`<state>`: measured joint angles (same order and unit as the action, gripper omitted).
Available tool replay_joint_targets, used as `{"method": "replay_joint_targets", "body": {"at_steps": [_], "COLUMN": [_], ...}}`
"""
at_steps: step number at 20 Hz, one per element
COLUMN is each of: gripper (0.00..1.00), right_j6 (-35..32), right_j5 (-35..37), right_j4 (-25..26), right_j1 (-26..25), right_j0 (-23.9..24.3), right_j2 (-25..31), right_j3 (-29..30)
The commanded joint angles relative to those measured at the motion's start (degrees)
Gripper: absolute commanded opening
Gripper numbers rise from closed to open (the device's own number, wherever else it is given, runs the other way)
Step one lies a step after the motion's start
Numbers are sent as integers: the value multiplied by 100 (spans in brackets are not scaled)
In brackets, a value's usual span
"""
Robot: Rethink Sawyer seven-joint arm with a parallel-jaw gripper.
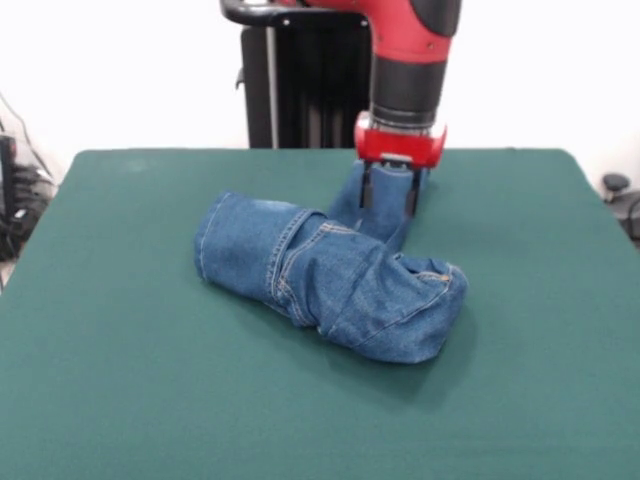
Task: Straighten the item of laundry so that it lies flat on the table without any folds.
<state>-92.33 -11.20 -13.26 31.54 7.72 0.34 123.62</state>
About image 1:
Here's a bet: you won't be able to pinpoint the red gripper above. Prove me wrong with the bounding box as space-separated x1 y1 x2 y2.
353 112 448 217

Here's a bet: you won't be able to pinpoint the blue denim jeans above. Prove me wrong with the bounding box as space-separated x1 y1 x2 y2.
193 162 471 365

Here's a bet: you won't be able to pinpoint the dark green table cloth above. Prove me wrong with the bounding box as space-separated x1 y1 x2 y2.
0 147 640 480

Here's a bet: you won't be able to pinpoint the black equipment box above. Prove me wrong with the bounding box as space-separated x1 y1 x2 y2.
0 133 16 221

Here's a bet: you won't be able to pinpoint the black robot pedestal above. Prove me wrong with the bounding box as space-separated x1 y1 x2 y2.
219 0 375 149

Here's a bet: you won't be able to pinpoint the black cable bundle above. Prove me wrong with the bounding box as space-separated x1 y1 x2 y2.
0 164 55 262

